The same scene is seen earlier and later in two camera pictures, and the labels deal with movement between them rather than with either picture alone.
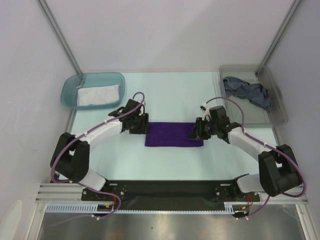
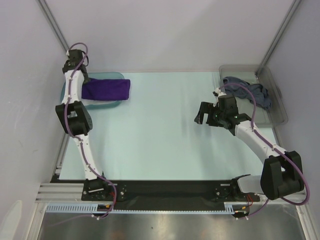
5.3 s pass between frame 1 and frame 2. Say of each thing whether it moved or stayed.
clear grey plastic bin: stayed
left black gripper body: moved
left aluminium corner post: stayed
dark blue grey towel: stayed
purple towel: moved
